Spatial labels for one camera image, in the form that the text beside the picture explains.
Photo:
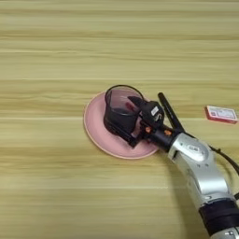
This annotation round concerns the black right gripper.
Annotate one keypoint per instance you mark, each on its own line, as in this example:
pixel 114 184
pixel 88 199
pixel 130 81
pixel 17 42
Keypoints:
pixel 158 135

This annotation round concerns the black mesh pen cup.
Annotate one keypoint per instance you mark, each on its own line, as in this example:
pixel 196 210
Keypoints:
pixel 118 119

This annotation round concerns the pink round plate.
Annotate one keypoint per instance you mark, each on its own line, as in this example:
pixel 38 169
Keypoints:
pixel 96 124

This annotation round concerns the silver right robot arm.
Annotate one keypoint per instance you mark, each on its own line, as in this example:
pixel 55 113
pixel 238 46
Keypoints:
pixel 202 174

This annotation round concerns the small black box white label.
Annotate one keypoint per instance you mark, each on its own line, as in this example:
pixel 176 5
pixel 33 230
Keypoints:
pixel 153 112

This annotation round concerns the red white card box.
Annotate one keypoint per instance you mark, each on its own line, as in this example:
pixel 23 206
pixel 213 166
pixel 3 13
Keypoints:
pixel 221 114

